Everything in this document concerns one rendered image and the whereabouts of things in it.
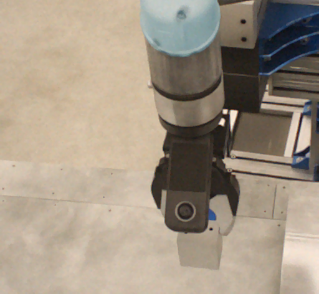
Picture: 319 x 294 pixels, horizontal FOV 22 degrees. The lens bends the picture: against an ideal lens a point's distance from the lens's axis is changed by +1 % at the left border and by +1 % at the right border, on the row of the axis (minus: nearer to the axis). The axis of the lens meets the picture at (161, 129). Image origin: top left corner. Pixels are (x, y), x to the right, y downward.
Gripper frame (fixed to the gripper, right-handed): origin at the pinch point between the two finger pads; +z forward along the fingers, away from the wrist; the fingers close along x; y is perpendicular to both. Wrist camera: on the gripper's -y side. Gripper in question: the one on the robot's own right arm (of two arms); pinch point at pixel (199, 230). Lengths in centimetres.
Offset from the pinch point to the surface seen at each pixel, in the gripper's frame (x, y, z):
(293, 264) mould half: -11.4, 0.9, 6.5
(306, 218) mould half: -12.6, 8.0, 6.0
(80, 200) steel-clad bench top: 22.0, 14.3, 15.1
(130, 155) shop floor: 42, 92, 95
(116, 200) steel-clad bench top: 16.3, 15.0, 15.1
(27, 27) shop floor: 90, 147, 95
